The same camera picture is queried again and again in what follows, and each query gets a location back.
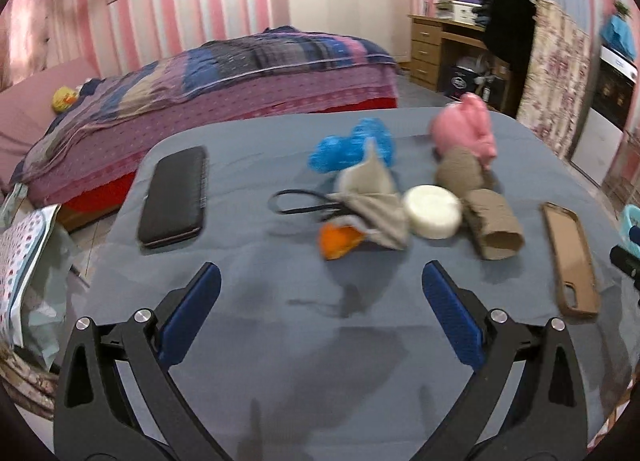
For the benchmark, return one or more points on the wooden desk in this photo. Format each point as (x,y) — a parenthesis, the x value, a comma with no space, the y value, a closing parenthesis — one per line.
(425,48)

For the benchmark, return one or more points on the grey cloth pouch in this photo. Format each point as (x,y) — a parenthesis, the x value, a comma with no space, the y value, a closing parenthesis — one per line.
(375,211)

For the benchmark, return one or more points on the turquoise plastic basket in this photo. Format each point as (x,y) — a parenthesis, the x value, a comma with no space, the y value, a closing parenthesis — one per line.
(631,216)

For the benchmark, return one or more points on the black coat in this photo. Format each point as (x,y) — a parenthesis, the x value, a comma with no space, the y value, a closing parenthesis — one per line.
(510,6)

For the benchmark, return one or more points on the polka-dot plastic bag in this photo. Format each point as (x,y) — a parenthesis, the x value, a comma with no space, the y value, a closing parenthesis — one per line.
(25,261)

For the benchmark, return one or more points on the blue and floral curtain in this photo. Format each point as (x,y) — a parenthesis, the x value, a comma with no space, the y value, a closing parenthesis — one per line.
(560,71)

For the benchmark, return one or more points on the white wardrobe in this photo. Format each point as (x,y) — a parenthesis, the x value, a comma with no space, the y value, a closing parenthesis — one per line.
(350,6)

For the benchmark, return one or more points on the pink piggy bank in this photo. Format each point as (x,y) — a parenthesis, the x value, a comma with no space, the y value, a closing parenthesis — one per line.
(465,128)

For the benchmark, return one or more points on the water dispenser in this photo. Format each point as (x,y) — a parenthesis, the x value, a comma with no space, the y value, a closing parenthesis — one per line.
(607,101)

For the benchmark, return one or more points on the patchwork quilt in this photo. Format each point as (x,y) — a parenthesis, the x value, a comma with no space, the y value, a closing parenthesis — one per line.
(225,66)

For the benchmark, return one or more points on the brown phone case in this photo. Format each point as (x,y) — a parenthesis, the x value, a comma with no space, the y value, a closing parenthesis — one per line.
(570,261)

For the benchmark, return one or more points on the blue cloth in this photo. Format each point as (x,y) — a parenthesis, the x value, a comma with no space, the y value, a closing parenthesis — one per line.
(620,36)

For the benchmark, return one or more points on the white round appliance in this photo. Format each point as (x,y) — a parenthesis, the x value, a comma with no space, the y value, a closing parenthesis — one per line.
(472,63)

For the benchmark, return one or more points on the orange peel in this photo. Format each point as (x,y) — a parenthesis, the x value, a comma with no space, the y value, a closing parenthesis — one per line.
(340,241)

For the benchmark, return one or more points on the yellow duck plush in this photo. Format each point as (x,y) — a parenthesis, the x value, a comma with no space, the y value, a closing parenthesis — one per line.
(64,98)

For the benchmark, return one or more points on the long cardboard tube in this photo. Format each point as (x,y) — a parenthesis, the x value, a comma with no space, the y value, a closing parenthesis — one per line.
(492,223)

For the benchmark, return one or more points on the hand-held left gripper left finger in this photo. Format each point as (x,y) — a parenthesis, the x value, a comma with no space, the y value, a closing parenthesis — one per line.
(192,316)

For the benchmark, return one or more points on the black phone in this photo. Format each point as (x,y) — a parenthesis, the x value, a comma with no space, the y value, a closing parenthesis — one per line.
(172,196)

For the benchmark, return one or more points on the black box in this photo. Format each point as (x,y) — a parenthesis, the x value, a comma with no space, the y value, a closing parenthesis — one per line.
(462,81)

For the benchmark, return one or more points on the blue plastic wrapper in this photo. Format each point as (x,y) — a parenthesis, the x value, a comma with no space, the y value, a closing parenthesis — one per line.
(340,148)

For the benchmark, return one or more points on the purple dotted bed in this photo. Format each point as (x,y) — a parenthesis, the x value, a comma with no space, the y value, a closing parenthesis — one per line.
(225,111)

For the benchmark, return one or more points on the grey-blue tablecloth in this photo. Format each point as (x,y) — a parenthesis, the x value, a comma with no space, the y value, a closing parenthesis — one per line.
(300,341)

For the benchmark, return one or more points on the potted plant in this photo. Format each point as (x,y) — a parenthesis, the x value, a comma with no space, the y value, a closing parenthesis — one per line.
(621,7)

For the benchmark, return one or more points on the white box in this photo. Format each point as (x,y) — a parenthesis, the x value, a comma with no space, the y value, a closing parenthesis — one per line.
(457,13)

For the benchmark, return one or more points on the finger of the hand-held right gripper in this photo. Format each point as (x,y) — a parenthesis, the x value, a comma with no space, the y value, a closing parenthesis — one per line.
(627,261)
(635,235)

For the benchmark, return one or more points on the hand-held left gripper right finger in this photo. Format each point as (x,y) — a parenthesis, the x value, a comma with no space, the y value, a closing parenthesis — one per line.
(452,313)

